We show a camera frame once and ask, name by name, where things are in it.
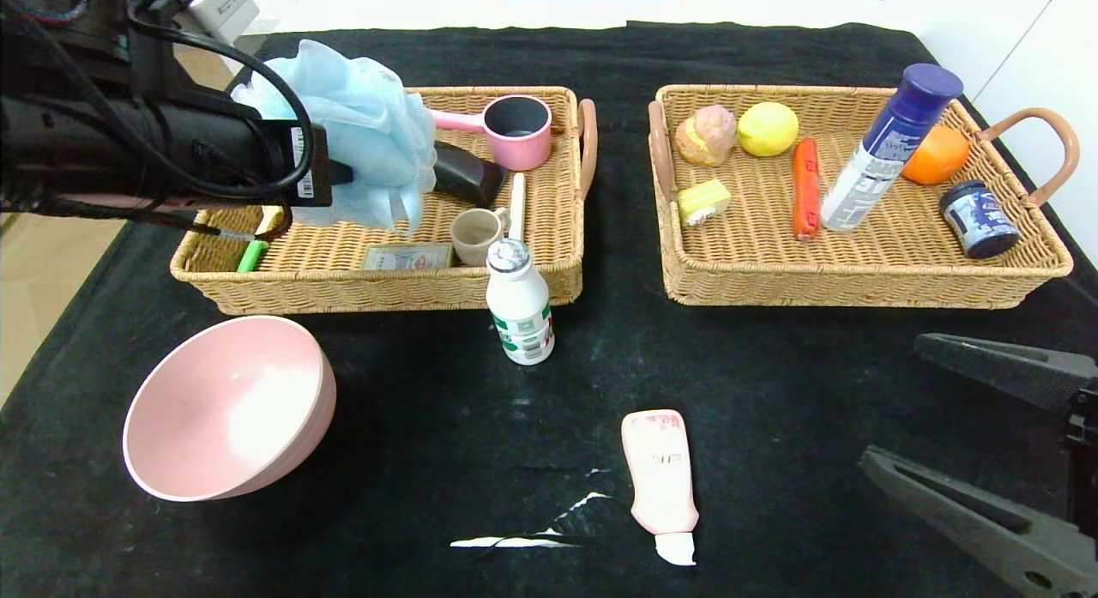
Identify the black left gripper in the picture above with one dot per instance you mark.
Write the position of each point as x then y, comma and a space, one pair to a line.
310, 164

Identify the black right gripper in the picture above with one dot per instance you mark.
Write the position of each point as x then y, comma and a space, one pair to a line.
1082, 428

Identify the light blue bath pouf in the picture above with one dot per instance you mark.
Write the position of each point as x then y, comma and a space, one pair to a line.
369, 126

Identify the blue capped spray can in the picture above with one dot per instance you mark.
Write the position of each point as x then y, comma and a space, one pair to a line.
858, 195

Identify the orange sausage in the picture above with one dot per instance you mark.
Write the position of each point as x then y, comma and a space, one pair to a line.
805, 186

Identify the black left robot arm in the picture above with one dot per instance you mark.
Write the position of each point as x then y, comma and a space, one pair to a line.
129, 143

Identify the wicker basket with utensils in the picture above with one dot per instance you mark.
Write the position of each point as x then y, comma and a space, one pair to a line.
386, 293

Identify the wicker basket with food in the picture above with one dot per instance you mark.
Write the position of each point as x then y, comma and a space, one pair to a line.
858, 263

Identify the small card box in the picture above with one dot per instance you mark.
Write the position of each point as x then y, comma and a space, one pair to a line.
407, 258

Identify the black glasses case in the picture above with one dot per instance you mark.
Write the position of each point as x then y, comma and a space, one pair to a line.
467, 178

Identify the small beige cup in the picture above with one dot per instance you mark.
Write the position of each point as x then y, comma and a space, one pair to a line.
467, 250

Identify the beige stick utensil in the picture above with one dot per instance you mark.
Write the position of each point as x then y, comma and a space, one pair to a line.
518, 203

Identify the pink toy saucepan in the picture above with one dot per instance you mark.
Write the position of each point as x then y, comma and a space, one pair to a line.
523, 156

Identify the white milk drink bottle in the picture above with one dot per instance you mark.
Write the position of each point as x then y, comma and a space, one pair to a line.
519, 306

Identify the dark blue jar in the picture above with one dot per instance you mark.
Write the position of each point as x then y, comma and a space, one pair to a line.
978, 220

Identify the pink bowl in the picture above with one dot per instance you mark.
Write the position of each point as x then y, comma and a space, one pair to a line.
232, 409

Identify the orange fruit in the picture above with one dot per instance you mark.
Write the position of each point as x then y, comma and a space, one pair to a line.
939, 160

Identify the pink lotion tube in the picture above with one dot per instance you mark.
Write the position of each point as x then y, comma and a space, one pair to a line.
660, 478

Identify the black table cloth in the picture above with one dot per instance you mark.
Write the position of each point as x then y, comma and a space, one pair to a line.
618, 366

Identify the yellow cake slice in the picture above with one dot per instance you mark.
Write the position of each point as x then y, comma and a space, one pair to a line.
703, 199

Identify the pinkish brown bread toy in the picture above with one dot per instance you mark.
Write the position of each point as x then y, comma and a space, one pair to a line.
708, 135

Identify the yellow lemon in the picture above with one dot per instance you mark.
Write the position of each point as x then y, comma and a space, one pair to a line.
768, 130

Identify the long white scrap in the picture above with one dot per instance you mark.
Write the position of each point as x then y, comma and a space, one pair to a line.
506, 542

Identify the short white scrap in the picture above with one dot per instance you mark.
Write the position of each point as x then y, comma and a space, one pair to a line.
586, 502

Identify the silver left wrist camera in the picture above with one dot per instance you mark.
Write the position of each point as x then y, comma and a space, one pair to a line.
225, 6

